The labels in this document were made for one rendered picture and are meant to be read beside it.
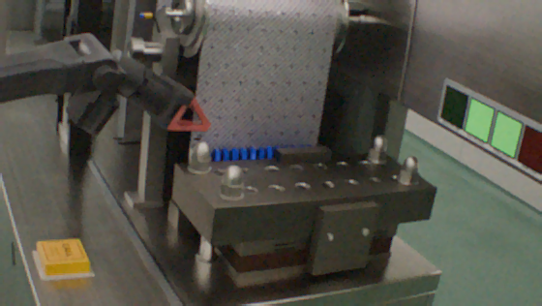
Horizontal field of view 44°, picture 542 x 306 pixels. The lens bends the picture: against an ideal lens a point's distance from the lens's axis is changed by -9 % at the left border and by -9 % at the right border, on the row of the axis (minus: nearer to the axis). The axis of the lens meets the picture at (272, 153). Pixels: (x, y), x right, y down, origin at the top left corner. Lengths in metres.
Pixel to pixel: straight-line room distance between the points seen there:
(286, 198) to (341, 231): 0.10
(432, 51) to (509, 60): 0.18
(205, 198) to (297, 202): 0.13
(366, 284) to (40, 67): 0.59
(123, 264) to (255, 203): 0.23
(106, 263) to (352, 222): 0.38
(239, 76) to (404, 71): 0.27
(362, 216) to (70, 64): 0.49
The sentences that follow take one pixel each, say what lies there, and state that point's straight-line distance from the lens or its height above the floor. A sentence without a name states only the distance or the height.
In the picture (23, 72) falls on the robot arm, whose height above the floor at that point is 1.20.
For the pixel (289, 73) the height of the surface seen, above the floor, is 1.16.
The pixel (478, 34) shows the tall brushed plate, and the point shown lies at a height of 1.31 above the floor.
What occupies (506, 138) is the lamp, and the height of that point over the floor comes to 1.18.
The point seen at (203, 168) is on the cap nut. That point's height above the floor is 1.04.
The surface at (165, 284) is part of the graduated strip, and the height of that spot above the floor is 0.90.
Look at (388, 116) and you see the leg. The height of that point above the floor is 1.04.
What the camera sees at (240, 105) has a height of 1.11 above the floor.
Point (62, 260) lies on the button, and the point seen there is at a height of 0.92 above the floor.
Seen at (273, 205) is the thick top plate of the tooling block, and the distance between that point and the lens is 1.02.
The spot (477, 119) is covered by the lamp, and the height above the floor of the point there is 1.18.
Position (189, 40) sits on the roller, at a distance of 1.14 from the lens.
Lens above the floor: 1.44
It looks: 20 degrees down
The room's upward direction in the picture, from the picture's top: 8 degrees clockwise
